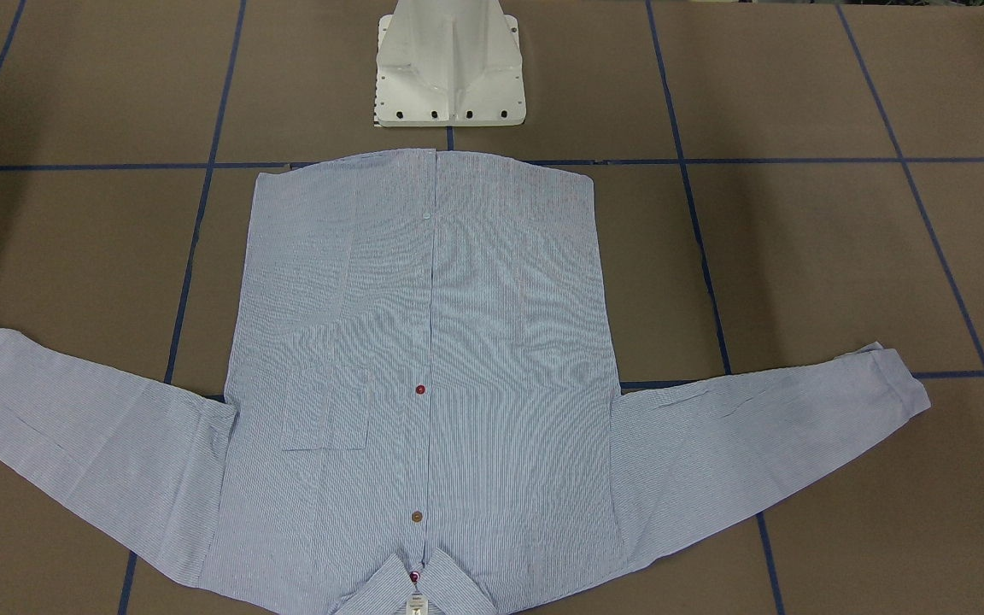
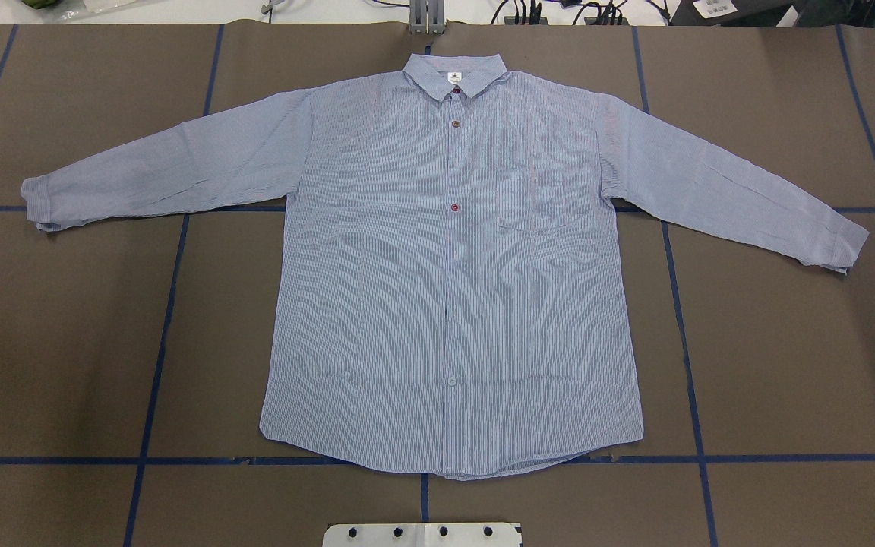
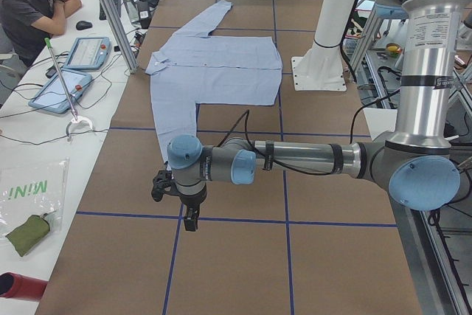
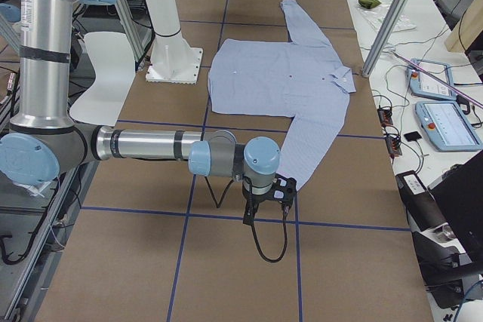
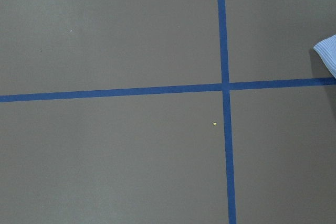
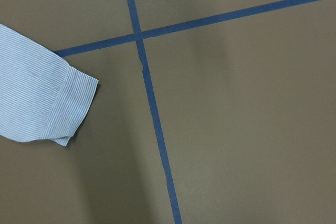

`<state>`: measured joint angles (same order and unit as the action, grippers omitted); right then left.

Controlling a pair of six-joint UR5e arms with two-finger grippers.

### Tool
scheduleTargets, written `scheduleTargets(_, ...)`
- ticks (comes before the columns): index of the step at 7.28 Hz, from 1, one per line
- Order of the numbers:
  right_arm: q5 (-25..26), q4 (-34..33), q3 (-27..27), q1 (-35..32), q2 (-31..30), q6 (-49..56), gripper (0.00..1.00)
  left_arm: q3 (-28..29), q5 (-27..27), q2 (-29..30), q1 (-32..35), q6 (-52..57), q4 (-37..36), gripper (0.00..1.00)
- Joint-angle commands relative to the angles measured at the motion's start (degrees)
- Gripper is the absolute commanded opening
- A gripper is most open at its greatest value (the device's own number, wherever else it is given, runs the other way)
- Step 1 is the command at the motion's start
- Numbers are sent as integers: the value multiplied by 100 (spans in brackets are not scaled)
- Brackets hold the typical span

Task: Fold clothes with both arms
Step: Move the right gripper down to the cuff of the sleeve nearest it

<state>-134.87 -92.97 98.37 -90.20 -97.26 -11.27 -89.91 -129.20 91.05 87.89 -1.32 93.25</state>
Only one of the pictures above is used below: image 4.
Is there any light blue striped shirt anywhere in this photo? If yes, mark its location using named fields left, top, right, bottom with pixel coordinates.
left=208, top=0, right=355, bottom=188

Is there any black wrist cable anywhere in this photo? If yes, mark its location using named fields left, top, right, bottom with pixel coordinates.
left=247, top=182, right=291, bottom=263

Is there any aluminium frame post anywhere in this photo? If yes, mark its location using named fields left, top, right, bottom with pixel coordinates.
left=361, top=0, right=408, bottom=78

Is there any teach pendant tablet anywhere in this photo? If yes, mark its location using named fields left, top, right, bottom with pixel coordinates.
left=414, top=100, right=482, bottom=152
left=407, top=58, right=457, bottom=101

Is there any green fabric pouch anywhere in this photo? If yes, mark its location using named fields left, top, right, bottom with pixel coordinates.
left=358, top=0, right=381, bottom=10

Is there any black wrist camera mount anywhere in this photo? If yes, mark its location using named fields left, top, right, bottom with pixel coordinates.
left=269, top=173, right=297, bottom=204

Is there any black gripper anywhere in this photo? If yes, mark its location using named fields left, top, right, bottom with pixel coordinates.
left=243, top=190, right=268, bottom=225

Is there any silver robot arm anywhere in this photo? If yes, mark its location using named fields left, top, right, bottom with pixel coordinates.
left=1, top=0, right=294, bottom=225

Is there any near teach pendant tablet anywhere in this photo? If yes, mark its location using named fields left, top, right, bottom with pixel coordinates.
left=414, top=100, right=482, bottom=152

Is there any far teach pendant tablet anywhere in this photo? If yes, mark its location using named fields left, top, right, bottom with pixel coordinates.
left=407, top=58, right=457, bottom=101

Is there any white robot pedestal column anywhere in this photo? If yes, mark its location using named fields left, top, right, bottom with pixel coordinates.
left=145, top=0, right=203, bottom=84

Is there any clear plastic bag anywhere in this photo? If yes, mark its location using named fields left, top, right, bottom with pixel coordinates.
left=361, top=9, right=417, bottom=32

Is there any small black phone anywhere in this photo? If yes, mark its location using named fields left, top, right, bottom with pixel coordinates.
left=404, top=131, right=422, bottom=142

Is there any brown paper table mat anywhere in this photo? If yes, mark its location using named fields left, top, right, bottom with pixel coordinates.
left=22, top=0, right=435, bottom=322

